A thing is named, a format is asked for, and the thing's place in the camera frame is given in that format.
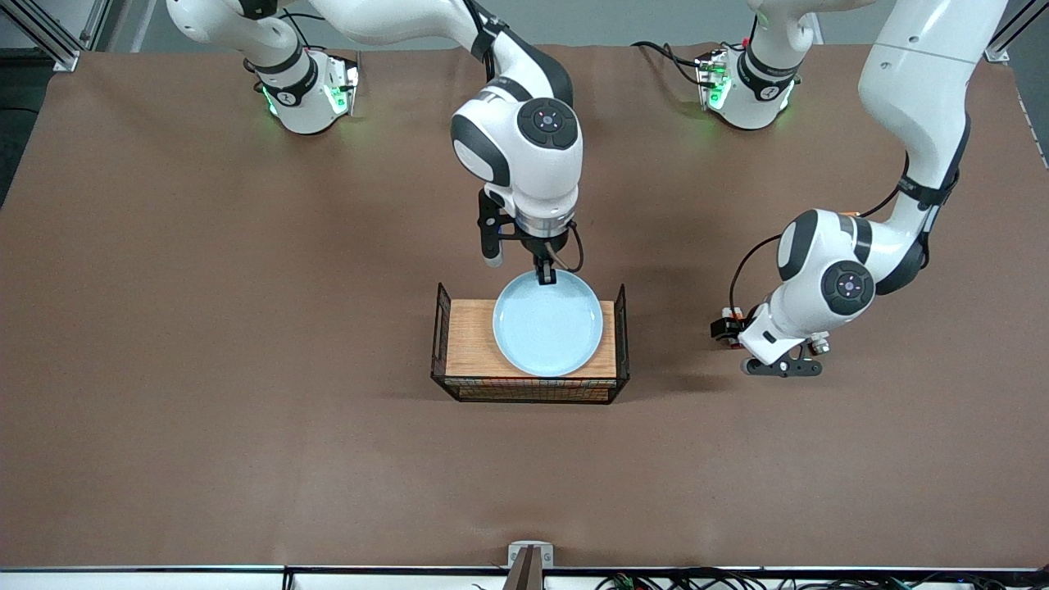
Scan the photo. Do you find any aluminium frame profile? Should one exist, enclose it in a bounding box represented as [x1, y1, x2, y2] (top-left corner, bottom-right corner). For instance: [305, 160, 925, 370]
[0, 0, 111, 73]
[981, 0, 1049, 65]

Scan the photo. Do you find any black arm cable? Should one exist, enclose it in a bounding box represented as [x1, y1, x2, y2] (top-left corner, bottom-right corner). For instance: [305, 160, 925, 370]
[728, 147, 968, 312]
[463, 0, 585, 274]

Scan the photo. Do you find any black wire basket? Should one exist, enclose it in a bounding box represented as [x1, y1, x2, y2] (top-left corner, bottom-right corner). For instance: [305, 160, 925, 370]
[431, 283, 631, 405]

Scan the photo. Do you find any black right base cable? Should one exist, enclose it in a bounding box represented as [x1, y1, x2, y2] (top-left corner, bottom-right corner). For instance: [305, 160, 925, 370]
[279, 10, 329, 54]

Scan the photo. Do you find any black left base cable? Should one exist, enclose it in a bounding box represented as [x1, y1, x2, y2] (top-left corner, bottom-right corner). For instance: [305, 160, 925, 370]
[631, 41, 722, 87]

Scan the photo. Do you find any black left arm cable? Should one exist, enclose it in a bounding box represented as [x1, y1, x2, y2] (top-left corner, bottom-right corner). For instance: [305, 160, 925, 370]
[728, 147, 968, 312]

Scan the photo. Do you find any black cable bundle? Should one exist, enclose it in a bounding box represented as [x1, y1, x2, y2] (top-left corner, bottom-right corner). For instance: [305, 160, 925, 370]
[594, 568, 1013, 590]

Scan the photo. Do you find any light blue plate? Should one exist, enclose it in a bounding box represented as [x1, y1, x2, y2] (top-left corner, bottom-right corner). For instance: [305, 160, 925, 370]
[492, 270, 605, 379]

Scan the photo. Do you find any wooden board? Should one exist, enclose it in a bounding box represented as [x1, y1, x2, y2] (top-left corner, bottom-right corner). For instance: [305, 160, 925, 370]
[445, 299, 617, 379]

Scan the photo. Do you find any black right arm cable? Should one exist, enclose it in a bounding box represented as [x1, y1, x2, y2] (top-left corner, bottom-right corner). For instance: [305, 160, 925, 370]
[463, 0, 585, 274]

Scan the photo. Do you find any white table edge rail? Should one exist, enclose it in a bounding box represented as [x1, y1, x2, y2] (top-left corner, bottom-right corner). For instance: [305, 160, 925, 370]
[0, 568, 1049, 590]

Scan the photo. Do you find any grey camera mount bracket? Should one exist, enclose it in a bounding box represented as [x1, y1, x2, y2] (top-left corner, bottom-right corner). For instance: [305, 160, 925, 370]
[506, 541, 555, 590]

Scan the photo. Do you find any brown table cover sheet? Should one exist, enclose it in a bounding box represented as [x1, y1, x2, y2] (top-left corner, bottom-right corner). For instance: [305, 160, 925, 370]
[0, 43, 1049, 570]

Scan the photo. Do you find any black base cable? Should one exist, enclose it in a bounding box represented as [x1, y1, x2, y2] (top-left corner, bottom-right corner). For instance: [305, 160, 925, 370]
[279, 10, 329, 54]
[631, 41, 722, 87]

